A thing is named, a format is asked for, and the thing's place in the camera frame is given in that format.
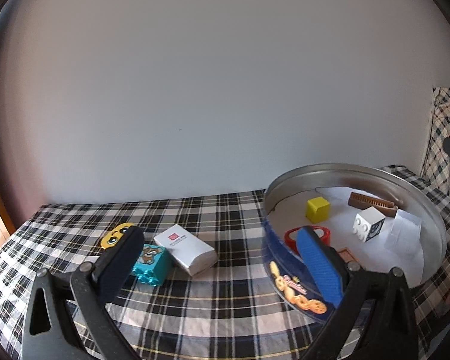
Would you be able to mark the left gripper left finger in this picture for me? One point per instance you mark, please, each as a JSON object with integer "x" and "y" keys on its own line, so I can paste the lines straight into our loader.
{"x": 49, "y": 329}

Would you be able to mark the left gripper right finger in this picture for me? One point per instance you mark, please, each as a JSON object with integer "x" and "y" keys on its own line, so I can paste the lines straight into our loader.
{"x": 390, "y": 331}

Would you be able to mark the yellow face toy brick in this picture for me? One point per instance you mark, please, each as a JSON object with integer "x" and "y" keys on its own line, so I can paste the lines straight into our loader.
{"x": 113, "y": 236}

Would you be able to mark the teal bear toy brick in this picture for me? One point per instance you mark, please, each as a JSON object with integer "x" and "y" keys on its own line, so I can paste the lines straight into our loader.
{"x": 152, "y": 266}

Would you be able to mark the white cardboard box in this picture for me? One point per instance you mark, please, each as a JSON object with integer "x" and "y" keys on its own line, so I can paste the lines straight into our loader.
{"x": 191, "y": 253}

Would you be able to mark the brown wooden card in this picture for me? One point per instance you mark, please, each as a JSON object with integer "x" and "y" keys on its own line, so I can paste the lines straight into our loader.
{"x": 348, "y": 261}

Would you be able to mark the white paper liner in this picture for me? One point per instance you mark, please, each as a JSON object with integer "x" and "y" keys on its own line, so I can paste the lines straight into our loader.
{"x": 378, "y": 254}

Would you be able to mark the white toy brick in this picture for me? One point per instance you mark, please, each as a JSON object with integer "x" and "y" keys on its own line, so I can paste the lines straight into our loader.
{"x": 368, "y": 224}

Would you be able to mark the red tape roll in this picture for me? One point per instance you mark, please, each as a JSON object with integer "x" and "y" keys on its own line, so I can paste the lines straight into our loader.
{"x": 290, "y": 237}

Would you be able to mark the round metal cookie tin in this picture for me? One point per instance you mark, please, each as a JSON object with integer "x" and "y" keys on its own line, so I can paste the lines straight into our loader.
{"x": 417, "y": 222}

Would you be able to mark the brown wooden comb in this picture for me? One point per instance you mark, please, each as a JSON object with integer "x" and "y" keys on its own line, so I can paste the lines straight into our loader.
{"x": 363, "y": 202}

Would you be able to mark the yellow wooden cube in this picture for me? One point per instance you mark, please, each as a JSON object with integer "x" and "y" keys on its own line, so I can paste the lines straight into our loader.
{"x": 317, "y": 209}

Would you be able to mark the black white plaid tablecloth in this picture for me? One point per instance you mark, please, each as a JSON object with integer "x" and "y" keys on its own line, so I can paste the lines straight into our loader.
{"x": 230, "y": 312}

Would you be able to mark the plaid pillow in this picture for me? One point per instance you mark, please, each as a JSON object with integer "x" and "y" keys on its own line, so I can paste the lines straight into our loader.
{"x": 436, "y": 167}

